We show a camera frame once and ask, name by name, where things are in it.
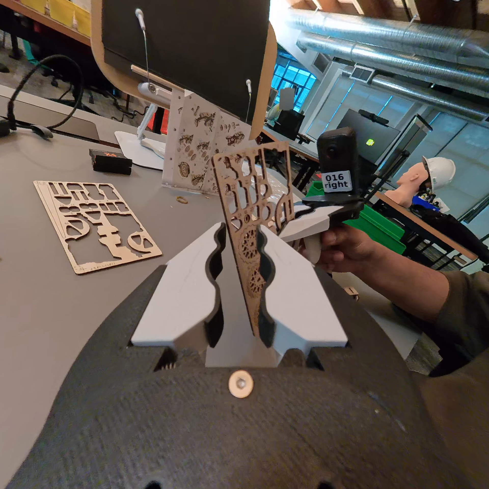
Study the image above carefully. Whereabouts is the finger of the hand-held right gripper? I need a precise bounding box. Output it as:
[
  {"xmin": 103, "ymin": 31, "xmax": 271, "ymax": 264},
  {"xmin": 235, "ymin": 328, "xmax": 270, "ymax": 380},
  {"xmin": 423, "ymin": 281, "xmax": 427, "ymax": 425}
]
[
  {"xmin": 279, "ymin": 228, "xmax": 330, "ymax": 244},
  {"xmin": 293, "ymin": 206, "xmax": 345, "ymax": 236}
]

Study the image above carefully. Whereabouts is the background wooden table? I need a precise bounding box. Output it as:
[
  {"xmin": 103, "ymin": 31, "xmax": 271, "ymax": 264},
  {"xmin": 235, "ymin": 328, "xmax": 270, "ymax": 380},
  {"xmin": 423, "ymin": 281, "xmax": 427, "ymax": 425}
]
[{"xmin": 376, "ymin": 191, "xmax": 481, "ymax": 265}]

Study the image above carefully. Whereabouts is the white stand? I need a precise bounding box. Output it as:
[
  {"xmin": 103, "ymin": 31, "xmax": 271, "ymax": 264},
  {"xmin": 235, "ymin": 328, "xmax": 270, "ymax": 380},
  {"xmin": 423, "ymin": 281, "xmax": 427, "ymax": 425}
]
[{"xmin": 115, "ymin": 82, "xmax": 192, "ymax": 170}]

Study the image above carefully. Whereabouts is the black monitor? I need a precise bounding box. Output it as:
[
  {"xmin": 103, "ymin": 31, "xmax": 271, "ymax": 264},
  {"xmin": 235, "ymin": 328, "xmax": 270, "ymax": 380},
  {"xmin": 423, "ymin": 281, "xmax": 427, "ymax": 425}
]
[{"xmin": 336, "ymin": 109, "xmax": 402, "ymax": 166}]

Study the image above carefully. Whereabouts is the wooden sheet with cutouts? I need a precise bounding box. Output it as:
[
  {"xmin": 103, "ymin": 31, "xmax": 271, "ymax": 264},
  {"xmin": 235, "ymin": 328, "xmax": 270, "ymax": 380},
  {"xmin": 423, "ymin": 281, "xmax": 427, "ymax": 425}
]
[{"xmin": 34, "ymin": 181, "xmax": 163, "ymax": 276}]

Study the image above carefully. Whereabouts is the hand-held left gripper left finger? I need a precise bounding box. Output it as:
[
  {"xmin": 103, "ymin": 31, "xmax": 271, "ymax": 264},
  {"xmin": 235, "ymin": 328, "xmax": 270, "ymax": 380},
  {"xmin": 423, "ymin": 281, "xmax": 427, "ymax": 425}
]
[{"xmin": 130, "ymin": 222, "xmax": 227, "ymax": 368}]

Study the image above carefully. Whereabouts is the small black box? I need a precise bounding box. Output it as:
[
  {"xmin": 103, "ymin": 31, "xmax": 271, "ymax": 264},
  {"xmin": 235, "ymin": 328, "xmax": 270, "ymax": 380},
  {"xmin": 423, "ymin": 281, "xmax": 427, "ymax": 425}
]
[{"xmin": 89, "ymin": 149, "xmax": 133, "ymax": 175}]

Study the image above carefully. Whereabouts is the wooden gear puzzle sheet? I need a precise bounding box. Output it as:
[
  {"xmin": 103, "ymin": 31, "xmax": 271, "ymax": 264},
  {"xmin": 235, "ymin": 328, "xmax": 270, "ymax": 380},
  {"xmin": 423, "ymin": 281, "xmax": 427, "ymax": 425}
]
[{"xmin": 212, "ymin": 141, "xmax": 295, "ymax": 338}]

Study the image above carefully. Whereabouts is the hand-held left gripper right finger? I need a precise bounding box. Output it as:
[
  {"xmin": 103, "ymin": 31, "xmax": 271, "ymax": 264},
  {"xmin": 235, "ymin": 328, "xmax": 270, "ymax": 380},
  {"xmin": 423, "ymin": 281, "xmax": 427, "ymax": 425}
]
[{"xmin": 256, "ymin": 228, "xmax": 350, "ymax": 368}]

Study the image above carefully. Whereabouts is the yellow bin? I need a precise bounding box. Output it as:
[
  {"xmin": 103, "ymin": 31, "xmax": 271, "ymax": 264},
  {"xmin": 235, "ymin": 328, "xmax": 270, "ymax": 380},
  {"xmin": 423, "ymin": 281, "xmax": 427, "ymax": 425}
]
[{"xmin": 22, "ymin": 0, "xmax": 92, "ymax": 34}]

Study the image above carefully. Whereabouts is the silver ventilation duct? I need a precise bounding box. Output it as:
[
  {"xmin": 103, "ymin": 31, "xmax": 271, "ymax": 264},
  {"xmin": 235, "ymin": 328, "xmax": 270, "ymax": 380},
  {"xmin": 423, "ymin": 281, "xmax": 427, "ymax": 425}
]
[{"xmin": 283, "ymin": 7, "xmax": 489, "ymax": 120}]

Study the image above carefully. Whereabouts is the instruction booklet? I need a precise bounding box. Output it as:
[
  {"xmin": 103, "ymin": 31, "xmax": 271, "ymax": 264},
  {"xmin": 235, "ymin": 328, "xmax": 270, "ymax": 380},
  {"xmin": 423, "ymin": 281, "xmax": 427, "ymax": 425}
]
[{"xmin": 162, "ymin": 90, "xmax": 253, "ymax": 195}]

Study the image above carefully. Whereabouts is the person's right hand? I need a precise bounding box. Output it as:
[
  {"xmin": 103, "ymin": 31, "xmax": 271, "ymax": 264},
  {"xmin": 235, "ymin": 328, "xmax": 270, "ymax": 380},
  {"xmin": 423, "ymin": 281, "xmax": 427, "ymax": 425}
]
[{"xmin": 298, "ymin": 223, "xmax": 379, "ymax": 274}]

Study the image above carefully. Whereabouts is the black panel with wooden rim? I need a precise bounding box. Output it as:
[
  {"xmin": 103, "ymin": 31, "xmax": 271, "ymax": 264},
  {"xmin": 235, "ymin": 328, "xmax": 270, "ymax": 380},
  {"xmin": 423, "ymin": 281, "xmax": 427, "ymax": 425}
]
[{"xmin": 91, "ymin": 0, "xmax": 277, "ymax": 140}]

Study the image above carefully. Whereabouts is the grey desk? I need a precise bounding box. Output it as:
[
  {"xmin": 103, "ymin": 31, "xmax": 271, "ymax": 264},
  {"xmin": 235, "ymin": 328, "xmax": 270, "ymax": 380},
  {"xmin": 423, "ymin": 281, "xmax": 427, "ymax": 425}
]
[{"xmin": 0, "ymin": 130, "xmax": 423, "ymax": 486}]

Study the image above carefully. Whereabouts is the person's right forearm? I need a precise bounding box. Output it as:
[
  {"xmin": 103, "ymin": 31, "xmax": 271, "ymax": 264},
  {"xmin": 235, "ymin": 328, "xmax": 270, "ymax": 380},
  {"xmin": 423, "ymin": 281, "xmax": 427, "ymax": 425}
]
[{"xmin": 363, "ymin": 244, "xmax": 489, "ymax": 379}]

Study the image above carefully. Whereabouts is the green bin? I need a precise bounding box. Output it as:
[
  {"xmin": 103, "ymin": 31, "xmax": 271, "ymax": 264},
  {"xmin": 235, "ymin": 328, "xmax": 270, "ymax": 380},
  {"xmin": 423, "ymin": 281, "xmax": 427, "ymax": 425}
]
[{"xmin": 307, "ymin": 181, "xmax": 406, "ymax": 254}]

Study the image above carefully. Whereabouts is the mannequin head with white helmet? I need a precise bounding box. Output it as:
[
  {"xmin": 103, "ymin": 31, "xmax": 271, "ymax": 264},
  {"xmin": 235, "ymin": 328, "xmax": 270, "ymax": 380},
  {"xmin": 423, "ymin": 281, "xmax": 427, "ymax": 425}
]
[{"xmin": 395, "ymin": 157, "xmax": 456, "ymax": 203}]

